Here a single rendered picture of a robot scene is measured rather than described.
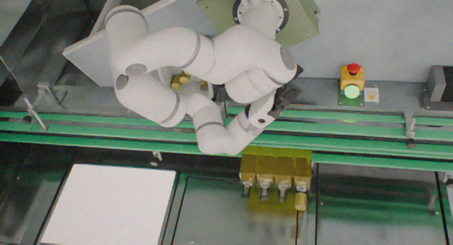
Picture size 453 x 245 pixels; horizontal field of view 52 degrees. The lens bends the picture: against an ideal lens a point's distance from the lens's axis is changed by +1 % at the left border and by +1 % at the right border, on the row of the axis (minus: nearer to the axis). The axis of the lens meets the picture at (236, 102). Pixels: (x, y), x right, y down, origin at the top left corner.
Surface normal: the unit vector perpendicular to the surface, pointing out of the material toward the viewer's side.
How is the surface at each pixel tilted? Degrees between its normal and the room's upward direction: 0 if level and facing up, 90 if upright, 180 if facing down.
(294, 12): 3
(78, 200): 90
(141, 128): 90
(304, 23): 3
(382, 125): 90
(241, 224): 90
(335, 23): 0
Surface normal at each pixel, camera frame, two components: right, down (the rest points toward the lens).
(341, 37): -0.14, 0.76
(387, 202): -0.10, -0.65
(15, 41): 0.99, 0.05
